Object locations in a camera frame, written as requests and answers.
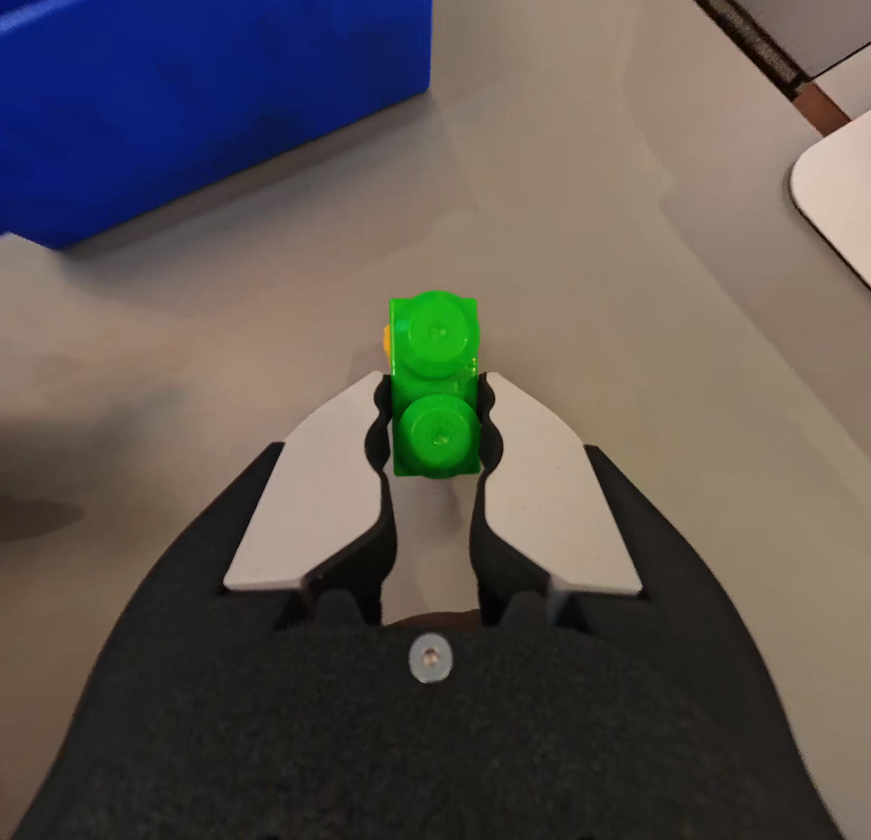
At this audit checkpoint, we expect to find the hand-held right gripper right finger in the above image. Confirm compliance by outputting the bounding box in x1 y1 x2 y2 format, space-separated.
470 372 644 626

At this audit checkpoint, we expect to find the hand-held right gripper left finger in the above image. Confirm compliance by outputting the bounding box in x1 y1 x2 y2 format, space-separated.
223 372 397 626

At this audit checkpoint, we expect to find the green two-stud block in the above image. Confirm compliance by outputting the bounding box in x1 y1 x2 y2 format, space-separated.
388 290 483 479

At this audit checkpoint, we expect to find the blue plastic bin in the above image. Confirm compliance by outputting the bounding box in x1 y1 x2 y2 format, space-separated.
0 0 436 250

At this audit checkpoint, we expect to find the flat table hatch cover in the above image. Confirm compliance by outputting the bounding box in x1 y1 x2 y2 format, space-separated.
665 0 814 102

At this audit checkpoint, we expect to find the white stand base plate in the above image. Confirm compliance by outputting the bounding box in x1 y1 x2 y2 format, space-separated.
789 108 871 290

